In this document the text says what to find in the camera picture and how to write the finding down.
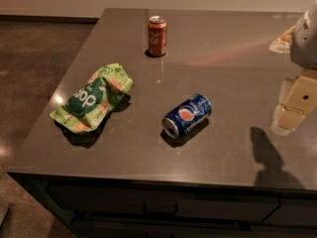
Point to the red coca-cola can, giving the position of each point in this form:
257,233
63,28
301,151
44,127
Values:
157,36

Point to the blue pepsi can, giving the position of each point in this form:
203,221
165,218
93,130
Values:
186,116

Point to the dark cabinet with drawers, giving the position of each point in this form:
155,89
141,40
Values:
113,208

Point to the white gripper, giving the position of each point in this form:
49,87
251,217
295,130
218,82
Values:
305,45

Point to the green crumpled chip bag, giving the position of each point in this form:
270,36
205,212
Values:
85,109

